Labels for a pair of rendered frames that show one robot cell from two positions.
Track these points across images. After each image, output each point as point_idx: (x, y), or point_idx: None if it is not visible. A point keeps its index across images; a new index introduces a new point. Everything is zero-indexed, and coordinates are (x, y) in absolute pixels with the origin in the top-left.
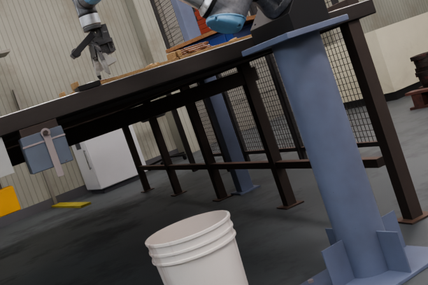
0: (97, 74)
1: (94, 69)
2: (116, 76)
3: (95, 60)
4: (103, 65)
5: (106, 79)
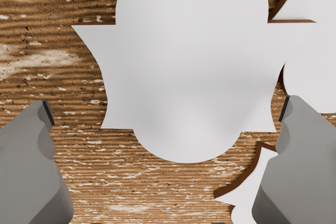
0: (290, 106)
1: (330, 138)
2: (100, 127)
3: (276, 220)
4: (3, 126)
5: (104, 82)
